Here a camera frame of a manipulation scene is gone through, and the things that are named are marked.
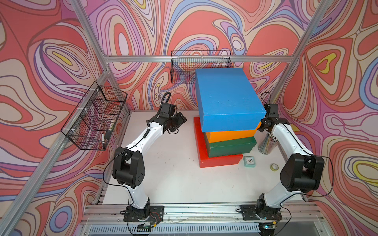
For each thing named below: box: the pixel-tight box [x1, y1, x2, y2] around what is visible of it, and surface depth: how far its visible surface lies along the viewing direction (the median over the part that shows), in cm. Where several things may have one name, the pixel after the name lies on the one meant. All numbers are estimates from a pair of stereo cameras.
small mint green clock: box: [243, 155, 256, 168], surface depth 92 cm
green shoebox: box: [203, 132, 257, 158], surface depth 75 cm
